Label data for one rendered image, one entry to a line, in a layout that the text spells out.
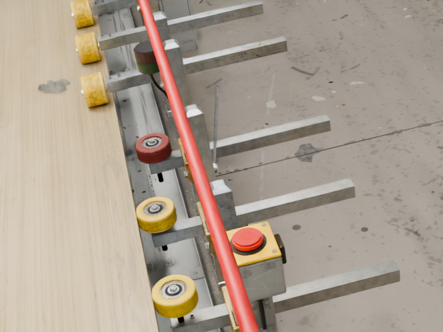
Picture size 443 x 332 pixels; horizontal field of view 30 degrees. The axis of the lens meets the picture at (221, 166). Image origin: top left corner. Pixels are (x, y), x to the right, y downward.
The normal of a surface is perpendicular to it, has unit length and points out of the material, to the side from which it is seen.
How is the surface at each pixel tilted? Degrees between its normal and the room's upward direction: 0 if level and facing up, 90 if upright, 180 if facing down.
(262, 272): 90
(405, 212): 0
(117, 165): 0
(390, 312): 0
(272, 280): 90
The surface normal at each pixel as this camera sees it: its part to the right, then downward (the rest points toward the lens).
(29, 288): -0.15, -0.81
